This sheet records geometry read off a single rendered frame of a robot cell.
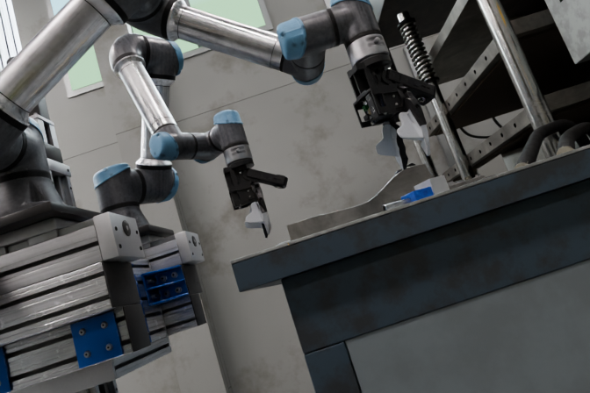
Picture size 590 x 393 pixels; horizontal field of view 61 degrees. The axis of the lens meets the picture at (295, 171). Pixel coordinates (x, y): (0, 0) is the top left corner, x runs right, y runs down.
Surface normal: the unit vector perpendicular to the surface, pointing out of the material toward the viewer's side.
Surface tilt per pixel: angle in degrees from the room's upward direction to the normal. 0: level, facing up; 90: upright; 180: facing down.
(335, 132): 90
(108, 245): 90
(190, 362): 90
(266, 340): 90
